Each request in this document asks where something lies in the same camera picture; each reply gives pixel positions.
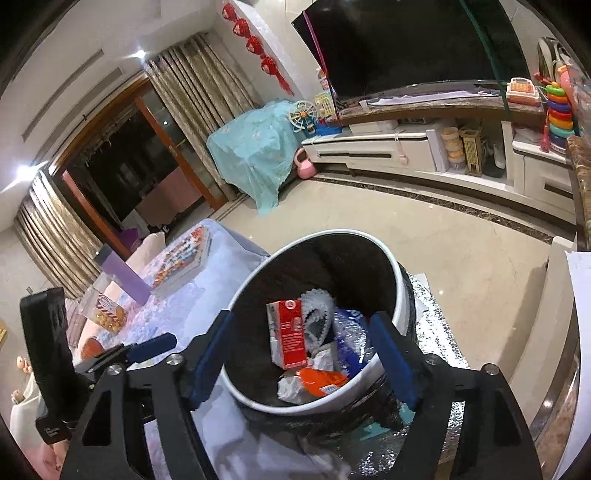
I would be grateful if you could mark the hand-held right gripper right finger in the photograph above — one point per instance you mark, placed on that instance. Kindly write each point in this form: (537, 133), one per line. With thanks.
(392, 360)

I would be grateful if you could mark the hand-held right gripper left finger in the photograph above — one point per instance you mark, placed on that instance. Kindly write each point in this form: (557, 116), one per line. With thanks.
(207, 369)

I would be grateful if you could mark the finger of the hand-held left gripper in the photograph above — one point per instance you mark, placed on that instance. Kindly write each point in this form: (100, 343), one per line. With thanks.
(147, 348)

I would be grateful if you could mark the blue plastic bag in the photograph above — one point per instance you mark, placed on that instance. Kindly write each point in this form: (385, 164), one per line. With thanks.
(351, 337)

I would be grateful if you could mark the orange red snack wrapper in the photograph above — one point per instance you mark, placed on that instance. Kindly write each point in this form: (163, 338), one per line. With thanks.
(323, 381)

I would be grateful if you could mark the red carton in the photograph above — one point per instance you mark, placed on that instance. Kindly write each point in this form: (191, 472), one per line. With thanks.
(288, 332)

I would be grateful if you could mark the white trash bin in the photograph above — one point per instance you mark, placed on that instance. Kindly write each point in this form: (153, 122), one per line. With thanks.
(286, 277)

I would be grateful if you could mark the silver foil mat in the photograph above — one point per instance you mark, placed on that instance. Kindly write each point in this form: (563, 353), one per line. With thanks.
(443, 350)

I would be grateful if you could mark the bag of yellow snack balls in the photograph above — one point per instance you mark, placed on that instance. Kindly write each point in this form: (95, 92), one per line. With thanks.
(106, 314)

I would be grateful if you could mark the purple drink bottle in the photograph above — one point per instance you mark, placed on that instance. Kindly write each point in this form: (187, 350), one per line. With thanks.
(127, 277)

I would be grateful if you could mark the crumpled white wrapper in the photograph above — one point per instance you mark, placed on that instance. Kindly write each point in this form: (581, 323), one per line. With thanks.
(295, 390)

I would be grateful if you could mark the stack of children's books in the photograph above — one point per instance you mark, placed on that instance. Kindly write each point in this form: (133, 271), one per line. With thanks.
(184, 263)

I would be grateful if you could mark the beige curtain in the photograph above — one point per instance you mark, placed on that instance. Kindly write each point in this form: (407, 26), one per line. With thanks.
(198, 92)
(51, 230)

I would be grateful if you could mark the glass balcony door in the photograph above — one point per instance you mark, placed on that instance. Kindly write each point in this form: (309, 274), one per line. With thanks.
(115, 161)

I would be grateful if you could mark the white television cabinet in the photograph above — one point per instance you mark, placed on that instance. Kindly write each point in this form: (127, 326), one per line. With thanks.
(369, 152)

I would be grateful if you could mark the pink kettlebell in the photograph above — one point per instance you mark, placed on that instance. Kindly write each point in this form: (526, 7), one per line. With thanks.
(305, 170)

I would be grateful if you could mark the stacked yellow containers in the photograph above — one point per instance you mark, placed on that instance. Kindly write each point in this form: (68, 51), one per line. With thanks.
(451, 147)

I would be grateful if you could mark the wooden holder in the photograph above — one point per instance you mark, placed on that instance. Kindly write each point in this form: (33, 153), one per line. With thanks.
(471, 152)

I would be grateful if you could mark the teal furniture cover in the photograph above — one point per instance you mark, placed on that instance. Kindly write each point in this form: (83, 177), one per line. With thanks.
(254, 147)

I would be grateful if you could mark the ferris wheel toy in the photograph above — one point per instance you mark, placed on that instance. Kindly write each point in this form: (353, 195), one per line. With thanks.
(302, 117)

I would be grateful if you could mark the colourful toy house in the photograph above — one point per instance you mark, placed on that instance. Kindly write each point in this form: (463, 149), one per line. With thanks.
(324, 105)

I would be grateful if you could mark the pink toy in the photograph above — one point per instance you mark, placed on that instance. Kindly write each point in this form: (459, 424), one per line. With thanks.
(322, 79)

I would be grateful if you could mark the toy cash register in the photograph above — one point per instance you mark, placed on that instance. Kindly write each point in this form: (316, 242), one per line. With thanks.
(524, 92)

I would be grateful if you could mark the television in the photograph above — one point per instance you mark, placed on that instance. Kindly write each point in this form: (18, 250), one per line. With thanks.
(406, 41)

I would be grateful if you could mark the red hanging decoration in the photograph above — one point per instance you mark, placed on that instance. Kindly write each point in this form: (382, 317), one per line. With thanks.
(254, 44)

